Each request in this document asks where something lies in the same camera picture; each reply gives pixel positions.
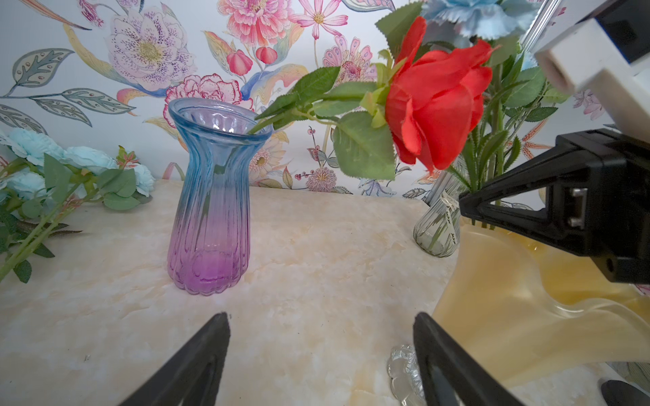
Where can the yellow ruffled glass vase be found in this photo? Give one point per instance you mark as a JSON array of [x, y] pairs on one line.
[[524, 310]]

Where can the clear ribbed glass vase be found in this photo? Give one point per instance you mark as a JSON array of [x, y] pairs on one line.
[[438, 230]]

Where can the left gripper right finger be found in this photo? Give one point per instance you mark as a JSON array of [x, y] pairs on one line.
[[449, 375]]

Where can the light blue rose stem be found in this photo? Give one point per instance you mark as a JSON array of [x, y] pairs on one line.
[[45, 183]]

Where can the blue purple glass vase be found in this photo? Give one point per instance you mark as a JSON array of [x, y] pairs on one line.
[[210, 244]]

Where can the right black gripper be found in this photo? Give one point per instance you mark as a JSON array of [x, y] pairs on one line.
[[528, 200]]

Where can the pink rose blue carnation bouquet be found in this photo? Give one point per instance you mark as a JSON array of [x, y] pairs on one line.
[[497, 91]]

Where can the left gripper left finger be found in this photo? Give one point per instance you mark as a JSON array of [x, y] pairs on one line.
[[193, 374]]

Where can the red rose stem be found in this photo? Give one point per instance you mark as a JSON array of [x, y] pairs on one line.
[[421, 108]]

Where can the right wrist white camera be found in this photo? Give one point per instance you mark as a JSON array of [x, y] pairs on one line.
[[605, 51]]

